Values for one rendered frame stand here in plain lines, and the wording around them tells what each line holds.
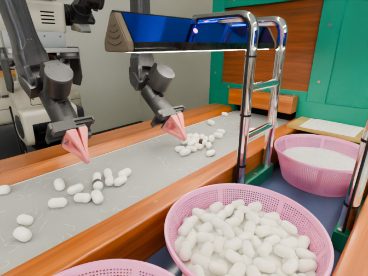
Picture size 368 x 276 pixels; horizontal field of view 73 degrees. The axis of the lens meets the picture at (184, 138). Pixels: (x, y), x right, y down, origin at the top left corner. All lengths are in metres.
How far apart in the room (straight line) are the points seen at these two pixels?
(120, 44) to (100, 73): 2.42
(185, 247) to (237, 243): 0.09
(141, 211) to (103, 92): 2.53
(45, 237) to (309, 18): 1.07
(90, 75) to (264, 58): 2.05
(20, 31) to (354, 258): 0.75
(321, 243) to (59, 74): 0.59
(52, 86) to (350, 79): 0.95
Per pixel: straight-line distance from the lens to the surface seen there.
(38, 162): 0.75
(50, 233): 0.53
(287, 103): 1.08
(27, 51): 0.69
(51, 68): 0.61
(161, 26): 0.57
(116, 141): 0.83
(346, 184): 0.76
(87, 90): 2.86
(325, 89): 1.10
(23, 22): 0.70
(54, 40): 1.20
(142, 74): 0.80
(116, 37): 0.51
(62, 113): 0.62
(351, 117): 1.09
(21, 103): 1.20
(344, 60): 1.09
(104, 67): 2.94
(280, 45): 0.70
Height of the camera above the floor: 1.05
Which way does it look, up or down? 21 degrees down
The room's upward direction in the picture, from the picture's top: straight up
